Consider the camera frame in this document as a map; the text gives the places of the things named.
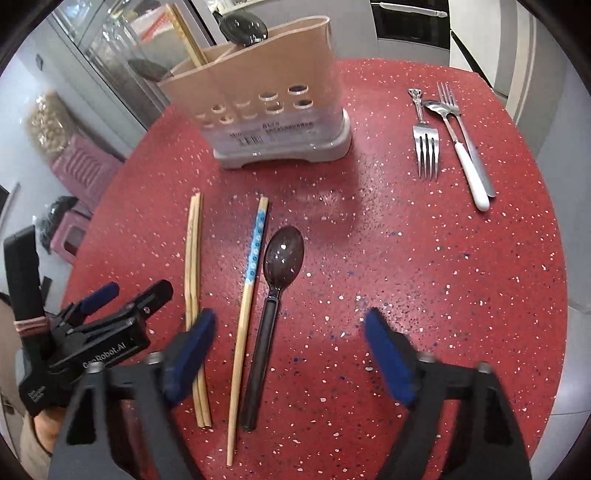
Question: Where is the dark plastic spoon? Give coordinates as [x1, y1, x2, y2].
[239, 225, 304, 432]
[213, 11, 269, 47]

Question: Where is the plain wooden chopstick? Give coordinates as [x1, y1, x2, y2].
[184, 193, 201, 331]
[193, 193, 212, 428]

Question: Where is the translucent cutlery holder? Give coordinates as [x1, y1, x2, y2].
[158, 15, 352, 169]

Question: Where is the left hand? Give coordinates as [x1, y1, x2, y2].
[20, 407, 66, 480]

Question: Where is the blue patterned chopstick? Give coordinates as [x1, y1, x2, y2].
[226, 197, 270, 467]

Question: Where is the small pink stool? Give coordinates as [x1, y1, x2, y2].
[50, 210, 90, 265]

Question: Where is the stack of pink stools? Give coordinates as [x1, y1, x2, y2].
[51, 134, 122, 213]

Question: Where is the bag of peanuts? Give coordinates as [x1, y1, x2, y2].
[25, 91, 78, 165]

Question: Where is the plain silver fork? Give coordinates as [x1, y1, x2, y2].
[437, 82, 497, 198]

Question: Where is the glass sliding door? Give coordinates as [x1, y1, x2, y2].
[53, 1, 189, 129]

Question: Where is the white refrigerator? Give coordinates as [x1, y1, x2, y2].
[449, 1, 538, 123]

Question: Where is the black built-in oven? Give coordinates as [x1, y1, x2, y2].
[370, 0, 451, 49]

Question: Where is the white handled spoon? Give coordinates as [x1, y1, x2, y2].
[422, 100, 490, 212]

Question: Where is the silver fork ornate handle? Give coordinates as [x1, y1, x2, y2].
[408, 88, 440, 181]

